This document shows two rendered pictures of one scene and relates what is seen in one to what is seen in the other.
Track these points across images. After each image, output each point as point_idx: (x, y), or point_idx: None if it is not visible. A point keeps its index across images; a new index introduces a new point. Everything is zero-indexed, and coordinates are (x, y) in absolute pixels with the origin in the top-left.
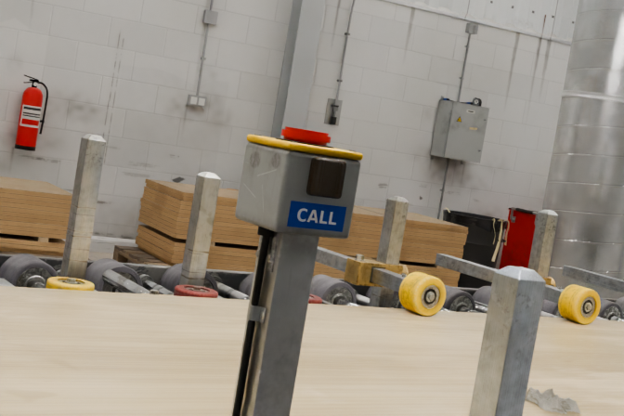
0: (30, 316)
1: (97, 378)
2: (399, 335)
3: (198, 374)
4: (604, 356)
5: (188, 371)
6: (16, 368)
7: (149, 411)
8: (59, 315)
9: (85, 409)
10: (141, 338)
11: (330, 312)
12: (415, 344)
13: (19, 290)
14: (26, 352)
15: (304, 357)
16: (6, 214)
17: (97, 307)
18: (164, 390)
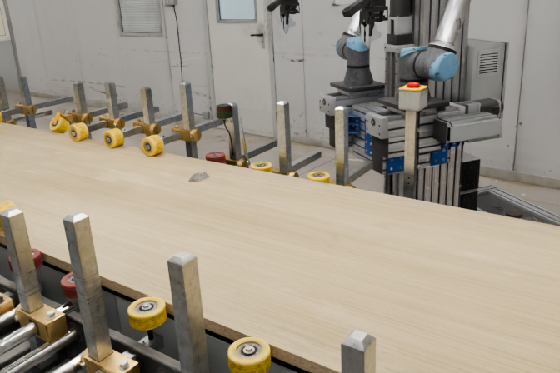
0: (269, 275)
1: (338, 226)
2: (103, 216)
3: (292, 219)
4: (54, 184)
5: (291, 221)
6: (360, 239)
7: (355, 210)
8: (249, 272)
9: (375, 216)
10: (254, 244)
11: (64, 241)
12: (123, 210)
13: (205, 308)
14: (335, 247)
15: (211, 216)
16: None
17: (205, 275)
18: (327, 216)
